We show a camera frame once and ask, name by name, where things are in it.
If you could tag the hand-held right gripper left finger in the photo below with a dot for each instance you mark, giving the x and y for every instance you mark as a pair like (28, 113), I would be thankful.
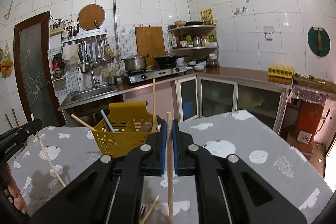
(163, 145)

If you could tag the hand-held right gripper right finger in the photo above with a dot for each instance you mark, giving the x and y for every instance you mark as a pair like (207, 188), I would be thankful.
(175, 145)

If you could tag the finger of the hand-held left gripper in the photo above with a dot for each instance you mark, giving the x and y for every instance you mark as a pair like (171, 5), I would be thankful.
(29, 127)

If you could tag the pale bamboo chopstick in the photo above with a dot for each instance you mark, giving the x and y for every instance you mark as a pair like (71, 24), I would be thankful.
(84, 123)
(170, 187)
(53, 162)

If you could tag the yellow perforated utensil holder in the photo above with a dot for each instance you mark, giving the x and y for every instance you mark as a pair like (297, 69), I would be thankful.
(118, 142)

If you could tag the light blue plastic spoon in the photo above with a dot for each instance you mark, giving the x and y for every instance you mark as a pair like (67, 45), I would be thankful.
(107, 121)

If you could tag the pile of wooden chopsticks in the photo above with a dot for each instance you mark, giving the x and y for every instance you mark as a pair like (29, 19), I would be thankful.
(152, 207)

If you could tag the row of hanging kitchen utensils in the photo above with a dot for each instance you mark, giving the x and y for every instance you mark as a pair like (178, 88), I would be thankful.
(98, 56)

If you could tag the person's left hand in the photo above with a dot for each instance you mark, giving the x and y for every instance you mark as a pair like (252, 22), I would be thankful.
(14, 197)

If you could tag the wooden stick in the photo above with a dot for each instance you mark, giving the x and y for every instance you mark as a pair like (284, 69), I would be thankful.
(8, 120)
(15, 117)

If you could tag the brown frosted glass door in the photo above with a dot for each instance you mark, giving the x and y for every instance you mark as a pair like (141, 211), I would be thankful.
(34, 69)

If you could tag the grey printed tablecloth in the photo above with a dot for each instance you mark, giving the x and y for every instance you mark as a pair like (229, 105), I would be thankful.
(236, 134)

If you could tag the kitchen counter cabinet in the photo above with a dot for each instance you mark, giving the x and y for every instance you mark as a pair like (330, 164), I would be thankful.
(218, 95)

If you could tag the yellow hanging plastic bag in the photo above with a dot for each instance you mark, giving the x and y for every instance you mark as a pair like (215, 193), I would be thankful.
(5, 64)

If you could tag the white soap bottle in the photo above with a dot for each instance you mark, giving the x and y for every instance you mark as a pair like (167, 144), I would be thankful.
(79, 82)

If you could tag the red black hanging bag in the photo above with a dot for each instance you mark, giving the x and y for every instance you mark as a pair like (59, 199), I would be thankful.
(57, 64)

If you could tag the steel sink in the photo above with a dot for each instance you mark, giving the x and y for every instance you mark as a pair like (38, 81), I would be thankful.
(89, 92)

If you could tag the dark metal fork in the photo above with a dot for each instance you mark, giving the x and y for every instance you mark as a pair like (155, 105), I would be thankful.
(143, 212)

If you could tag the steel gas stove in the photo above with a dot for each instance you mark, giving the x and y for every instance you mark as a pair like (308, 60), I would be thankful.
(147, 76)

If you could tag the white ceramic bowl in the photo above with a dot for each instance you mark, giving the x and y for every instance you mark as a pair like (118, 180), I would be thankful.
(191, 64)
(199, 67)

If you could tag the white hanging cloth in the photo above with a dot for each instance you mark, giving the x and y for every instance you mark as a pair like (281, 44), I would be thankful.
(69, 54)

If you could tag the steel faucet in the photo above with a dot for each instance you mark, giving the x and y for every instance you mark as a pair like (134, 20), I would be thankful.
(93, 74)

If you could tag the small steel saucepan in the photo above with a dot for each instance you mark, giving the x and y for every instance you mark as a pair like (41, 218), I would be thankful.
(111, 80)

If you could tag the black wok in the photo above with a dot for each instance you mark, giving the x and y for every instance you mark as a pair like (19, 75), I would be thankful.
(165, 60)

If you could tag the steel pot with lid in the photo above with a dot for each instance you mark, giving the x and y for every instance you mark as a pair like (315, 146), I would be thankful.
(135, 63)

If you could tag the glass jar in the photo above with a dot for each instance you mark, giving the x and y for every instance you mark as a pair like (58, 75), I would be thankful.
(212, 61)

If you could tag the yellow white electrical box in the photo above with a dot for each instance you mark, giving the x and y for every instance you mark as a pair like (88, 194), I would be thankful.
(56, 28)

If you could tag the row of seasoning bottles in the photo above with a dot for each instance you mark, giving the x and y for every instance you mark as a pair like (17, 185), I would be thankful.
(183, 41)

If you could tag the steel cutlery cup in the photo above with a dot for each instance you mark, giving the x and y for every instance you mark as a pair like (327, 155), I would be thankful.
(72, 32)

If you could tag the rectangular wooden cutting board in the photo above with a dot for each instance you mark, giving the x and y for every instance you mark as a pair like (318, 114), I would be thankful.
(149, 41)

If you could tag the steel corner shelf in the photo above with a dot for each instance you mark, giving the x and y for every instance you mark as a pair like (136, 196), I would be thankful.
(194, 27)

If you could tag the beige ceramic bowl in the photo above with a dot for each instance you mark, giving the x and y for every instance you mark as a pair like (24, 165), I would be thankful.
(180, 23)

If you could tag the black shallow pan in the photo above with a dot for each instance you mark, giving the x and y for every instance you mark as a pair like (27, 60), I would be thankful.
(194, 23)

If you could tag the round wooden board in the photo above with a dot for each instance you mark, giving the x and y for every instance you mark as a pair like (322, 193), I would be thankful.
(90, 16)

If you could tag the yellow egg carton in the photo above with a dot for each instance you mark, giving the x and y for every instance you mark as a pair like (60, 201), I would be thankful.
(280, 72)

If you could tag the white paper sheet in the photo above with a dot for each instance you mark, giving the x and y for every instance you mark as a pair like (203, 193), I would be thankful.
(304, 137)

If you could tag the wooden table plastic cover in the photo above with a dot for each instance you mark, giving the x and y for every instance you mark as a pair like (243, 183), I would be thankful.
(307, 113)

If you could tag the steel wall utensil rack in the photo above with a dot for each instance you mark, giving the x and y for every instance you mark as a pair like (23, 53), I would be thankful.
(86, 36)

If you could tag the yellow wall poster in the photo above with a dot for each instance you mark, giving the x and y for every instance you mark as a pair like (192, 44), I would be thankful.
(206, 16)

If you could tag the white wall socket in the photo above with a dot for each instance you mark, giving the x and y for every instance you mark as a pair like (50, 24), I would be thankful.
(268, 33)

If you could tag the teapot wall sticker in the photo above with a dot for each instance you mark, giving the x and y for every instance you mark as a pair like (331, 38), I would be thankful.
(237, 11)

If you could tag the grey wall pipe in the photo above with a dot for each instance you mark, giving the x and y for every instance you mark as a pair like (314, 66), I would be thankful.
(114, 3)

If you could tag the green round wall board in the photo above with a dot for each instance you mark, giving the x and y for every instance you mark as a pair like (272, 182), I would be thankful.
(312, 41)

